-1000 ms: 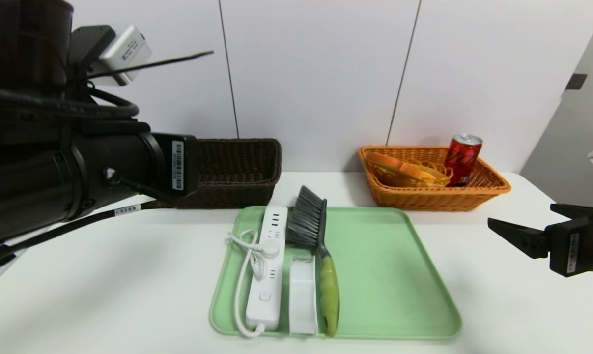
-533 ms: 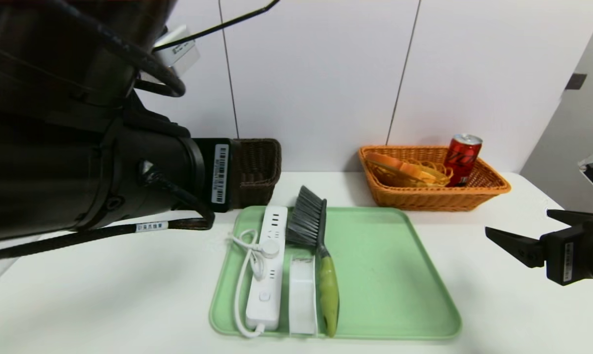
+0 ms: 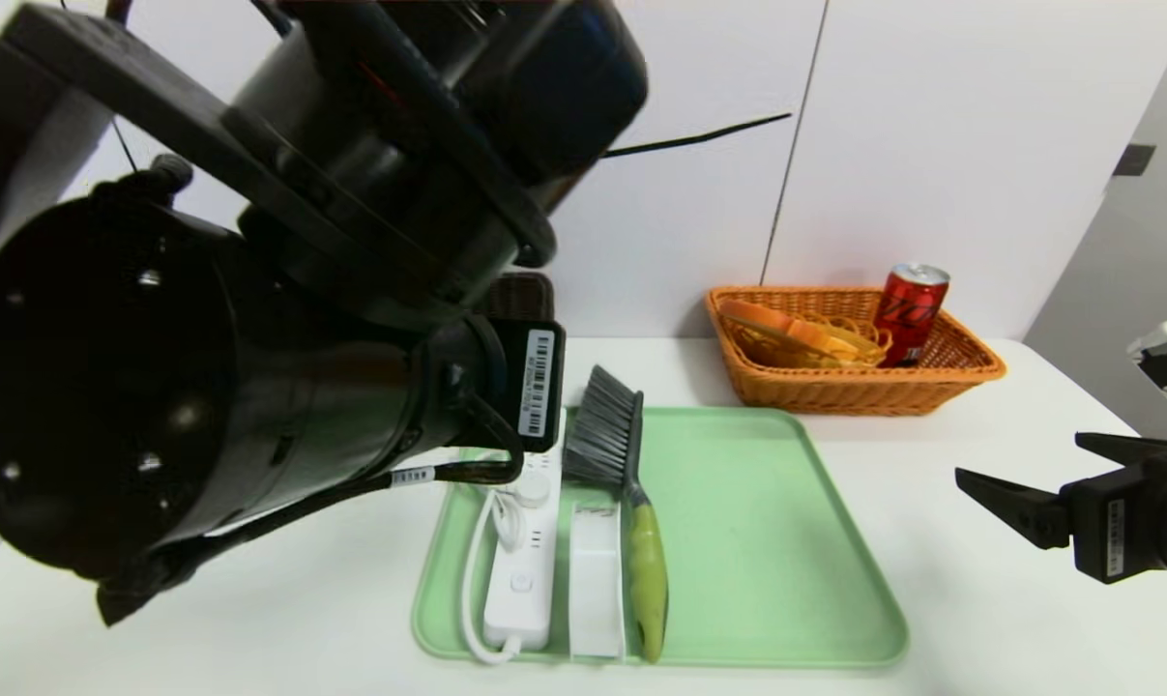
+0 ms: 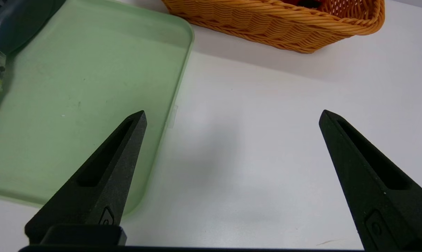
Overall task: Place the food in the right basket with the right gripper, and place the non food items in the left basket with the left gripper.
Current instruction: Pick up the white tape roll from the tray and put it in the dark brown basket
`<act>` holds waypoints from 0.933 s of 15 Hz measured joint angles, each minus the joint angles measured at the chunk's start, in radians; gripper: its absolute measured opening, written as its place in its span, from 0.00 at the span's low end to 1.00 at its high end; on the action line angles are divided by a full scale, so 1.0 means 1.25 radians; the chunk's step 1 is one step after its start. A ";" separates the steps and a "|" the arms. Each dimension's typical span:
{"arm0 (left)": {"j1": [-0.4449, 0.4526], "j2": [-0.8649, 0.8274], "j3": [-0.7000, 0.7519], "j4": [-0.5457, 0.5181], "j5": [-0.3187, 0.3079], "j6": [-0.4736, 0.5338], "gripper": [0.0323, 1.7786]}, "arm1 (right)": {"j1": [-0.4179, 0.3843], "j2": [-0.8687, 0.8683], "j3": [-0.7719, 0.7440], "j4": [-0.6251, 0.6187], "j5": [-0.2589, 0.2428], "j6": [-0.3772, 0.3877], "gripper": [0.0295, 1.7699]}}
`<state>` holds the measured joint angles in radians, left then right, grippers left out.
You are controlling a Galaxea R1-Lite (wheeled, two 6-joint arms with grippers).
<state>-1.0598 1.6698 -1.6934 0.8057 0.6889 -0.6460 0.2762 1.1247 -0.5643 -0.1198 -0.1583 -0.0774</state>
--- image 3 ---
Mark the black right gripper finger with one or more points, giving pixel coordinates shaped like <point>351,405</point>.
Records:
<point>1129,450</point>
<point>1033,517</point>

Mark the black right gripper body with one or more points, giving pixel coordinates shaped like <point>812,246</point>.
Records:
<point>1110,532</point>

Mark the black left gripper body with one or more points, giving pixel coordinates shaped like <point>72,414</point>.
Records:
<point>537,385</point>

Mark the white tape roll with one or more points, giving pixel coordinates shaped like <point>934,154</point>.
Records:
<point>598,590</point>

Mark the red soda can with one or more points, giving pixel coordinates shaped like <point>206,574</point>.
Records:
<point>907,314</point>

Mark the small yellow wicker bread tray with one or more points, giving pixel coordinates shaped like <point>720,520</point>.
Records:
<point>863,348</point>

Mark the slice of white bread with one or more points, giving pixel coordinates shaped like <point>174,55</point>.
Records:
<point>786,329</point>

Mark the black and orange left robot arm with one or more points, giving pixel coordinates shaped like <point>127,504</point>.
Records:
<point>158,387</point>

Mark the dark brown wicker basket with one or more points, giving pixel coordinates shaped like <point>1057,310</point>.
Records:
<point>530,295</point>

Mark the orange wicker basket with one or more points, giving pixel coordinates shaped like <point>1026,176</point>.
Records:
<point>931,387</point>

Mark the light green plastic tray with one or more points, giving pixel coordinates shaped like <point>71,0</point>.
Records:
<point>757,541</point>

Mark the dark wall plate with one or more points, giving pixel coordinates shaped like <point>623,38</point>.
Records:
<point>1135,160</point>

